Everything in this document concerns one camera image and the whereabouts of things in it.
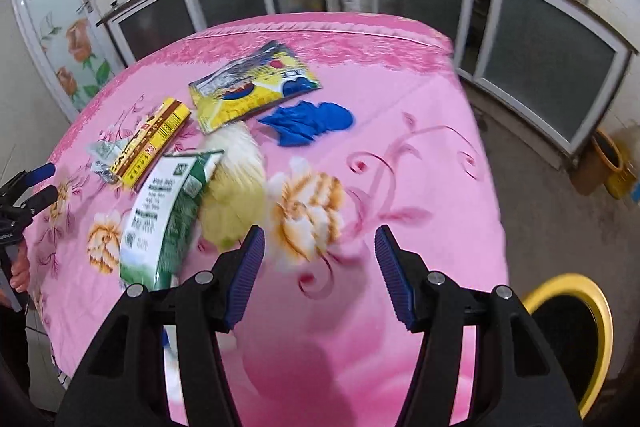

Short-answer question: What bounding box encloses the green white milk carton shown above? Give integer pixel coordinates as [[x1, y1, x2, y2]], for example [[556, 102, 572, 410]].
[[119, 150, 224, 291]]

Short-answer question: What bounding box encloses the yellow silver snack bag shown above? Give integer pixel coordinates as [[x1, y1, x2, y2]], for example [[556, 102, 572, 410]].
[[189, 41, 321, 134]]

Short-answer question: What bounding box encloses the white yellow foam net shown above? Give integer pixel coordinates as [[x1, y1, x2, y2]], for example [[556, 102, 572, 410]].
[[198, 121, 266, 253]]

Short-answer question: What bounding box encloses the blue rubber glove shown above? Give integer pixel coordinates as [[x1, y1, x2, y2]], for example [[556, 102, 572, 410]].
[[258, 101, 355, 147]]

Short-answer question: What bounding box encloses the yellow rimmed trash bin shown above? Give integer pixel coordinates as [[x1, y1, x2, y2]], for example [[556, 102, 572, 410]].
[[524, 273, 614, 417]]

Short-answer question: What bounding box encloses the kitchen counter cabinet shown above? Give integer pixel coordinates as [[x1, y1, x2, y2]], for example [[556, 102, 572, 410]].
[[102, 0, 638, 156]]

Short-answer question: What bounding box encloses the person's hand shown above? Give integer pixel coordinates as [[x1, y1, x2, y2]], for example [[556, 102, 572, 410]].
[[10, 241, 30, 294]]

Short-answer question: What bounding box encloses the crumpled silver wrapper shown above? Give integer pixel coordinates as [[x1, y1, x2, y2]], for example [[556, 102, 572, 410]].
[[87, 138, 130, 184]]

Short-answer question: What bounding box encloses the yellow red flat box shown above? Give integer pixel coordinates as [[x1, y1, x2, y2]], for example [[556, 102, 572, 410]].
[[110, 98, 191, 188]]

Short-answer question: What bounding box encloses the floral glass door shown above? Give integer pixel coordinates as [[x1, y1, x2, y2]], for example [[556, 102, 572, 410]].
[[11, 0, 124, 121]]

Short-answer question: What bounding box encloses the pink floral tablecloth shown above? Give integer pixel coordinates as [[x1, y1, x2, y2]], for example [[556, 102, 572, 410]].
[[26, 13, 508, 426]]

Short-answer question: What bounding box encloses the brown plastic bucket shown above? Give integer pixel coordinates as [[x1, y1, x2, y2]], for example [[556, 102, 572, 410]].
[[570, 129, 639, 199]]

